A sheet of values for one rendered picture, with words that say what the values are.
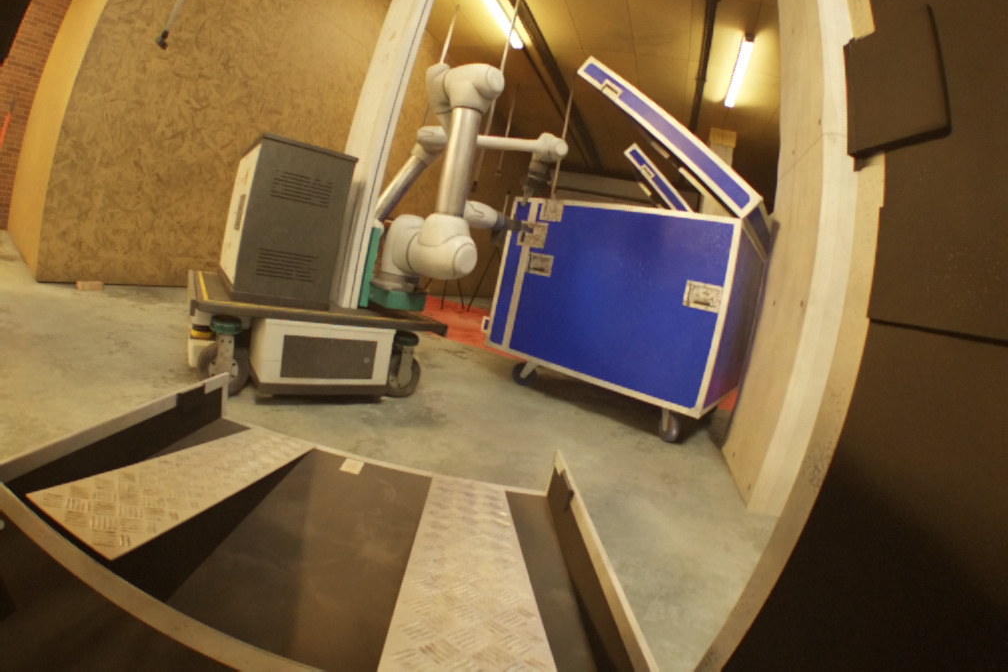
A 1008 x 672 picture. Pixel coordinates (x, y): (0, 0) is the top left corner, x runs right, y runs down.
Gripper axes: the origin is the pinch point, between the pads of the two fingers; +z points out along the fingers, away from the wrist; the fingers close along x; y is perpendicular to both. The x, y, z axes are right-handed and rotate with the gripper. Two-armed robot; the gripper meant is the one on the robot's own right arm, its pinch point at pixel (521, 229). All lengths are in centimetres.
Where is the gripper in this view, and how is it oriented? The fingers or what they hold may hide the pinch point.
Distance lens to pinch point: 205.0
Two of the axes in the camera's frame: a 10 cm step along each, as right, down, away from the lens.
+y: 2.0, -9.8, -0.5
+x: -7.5, -1.9, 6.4
